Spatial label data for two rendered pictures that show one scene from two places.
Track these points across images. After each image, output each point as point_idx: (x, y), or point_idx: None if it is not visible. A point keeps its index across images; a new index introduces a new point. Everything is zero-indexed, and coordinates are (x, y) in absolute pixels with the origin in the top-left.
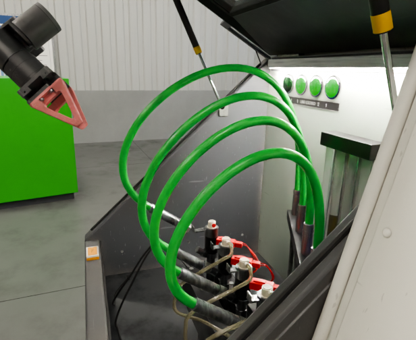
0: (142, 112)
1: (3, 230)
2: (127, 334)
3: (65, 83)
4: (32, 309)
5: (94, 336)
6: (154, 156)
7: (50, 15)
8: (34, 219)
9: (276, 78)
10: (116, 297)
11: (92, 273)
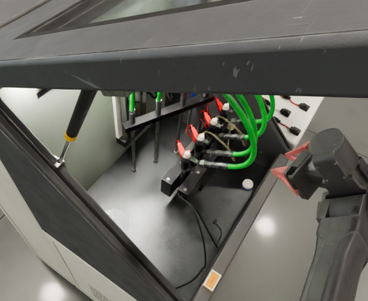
0: (249, 123)
1: None
2: (214, 237)
3: (297, 157)
4: None
5: (258, 203)
6: (254, 119)
7: (327, 129)
8: None
9: (14, 89)
10: (195, 275)
11: (227, 255)
